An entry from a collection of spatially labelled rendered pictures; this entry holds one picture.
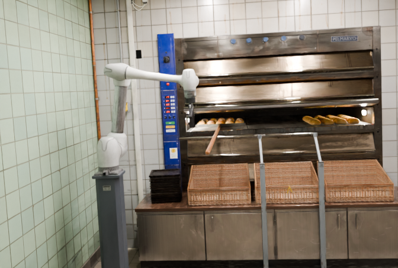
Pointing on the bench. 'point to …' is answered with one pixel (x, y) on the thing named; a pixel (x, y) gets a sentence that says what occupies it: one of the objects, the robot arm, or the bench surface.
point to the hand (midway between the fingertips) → (192, 124)
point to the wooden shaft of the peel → (212, 140)
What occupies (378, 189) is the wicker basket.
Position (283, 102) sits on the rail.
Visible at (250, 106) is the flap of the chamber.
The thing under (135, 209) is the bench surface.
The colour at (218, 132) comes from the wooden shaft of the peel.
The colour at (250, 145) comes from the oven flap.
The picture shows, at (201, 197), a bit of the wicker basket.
